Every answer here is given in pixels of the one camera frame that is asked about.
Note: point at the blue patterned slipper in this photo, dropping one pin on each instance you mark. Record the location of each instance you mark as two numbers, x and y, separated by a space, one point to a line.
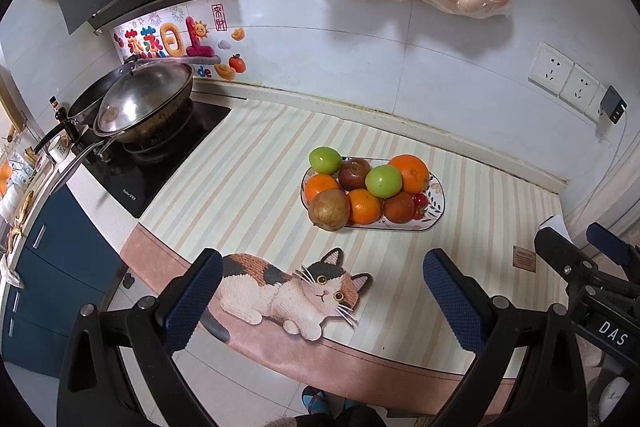
315 399

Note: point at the green apple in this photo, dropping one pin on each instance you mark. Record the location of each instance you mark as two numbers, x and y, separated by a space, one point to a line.
325 159
384 181

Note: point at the dark red apple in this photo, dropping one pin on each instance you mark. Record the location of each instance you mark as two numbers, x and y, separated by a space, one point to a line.
355 172

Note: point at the white paper piece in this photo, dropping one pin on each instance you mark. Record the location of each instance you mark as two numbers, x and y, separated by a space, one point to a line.
555 225

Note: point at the white towel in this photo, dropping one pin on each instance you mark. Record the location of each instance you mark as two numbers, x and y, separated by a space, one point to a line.
10 272

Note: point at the small orange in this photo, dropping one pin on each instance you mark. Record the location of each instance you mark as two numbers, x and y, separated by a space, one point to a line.
321 188

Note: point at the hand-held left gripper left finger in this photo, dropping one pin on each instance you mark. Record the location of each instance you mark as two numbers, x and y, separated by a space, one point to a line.
195 297

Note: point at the large orange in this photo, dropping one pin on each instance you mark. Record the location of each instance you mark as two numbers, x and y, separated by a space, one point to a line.
412 172

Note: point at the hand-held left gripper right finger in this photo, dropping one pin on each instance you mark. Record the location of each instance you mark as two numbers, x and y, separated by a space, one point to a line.
452 302

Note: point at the steel wok lid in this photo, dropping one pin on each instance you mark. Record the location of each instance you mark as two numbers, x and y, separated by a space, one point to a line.
135 97

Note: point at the small red tomato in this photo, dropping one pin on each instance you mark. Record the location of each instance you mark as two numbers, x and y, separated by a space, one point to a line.
421 199

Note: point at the steel wok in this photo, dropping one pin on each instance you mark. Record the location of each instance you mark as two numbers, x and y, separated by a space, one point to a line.
160 117

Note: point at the white wall socket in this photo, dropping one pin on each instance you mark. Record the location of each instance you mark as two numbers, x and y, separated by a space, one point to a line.
550 69
580 89

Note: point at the reddish brown round fruit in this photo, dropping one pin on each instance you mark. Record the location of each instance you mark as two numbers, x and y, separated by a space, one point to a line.
399 208

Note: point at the black glass gas stove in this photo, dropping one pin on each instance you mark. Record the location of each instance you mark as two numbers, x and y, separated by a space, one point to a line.
130 187

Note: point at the dark capped sauce bottle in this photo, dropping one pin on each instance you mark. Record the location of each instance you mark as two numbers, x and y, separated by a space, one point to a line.
58 108

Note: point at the colourful wall stickers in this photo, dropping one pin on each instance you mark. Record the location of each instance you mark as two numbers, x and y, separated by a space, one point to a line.
165 42

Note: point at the black plug-in charger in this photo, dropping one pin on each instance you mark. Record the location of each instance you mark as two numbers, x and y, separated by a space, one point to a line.
612 104

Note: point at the brown pear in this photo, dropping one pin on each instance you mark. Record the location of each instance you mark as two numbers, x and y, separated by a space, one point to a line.
329 209

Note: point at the person's dark trousers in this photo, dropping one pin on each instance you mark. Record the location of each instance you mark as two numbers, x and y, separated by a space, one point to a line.
355 418

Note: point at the white mug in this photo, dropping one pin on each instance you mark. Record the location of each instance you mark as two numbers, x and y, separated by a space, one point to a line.
60 150

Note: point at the striped cat print mat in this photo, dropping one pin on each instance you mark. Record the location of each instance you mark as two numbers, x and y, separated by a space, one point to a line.
240 167

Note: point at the medium orange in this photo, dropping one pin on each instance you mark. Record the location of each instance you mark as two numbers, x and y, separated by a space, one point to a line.
364 207

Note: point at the patterned oval plate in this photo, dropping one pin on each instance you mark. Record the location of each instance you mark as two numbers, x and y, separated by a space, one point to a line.
434 207

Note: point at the blue kitchen cabinet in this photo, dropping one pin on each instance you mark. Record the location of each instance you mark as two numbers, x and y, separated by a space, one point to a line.
55 247

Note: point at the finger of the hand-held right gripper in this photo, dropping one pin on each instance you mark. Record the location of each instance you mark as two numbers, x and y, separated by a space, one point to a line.
607 241
555 249

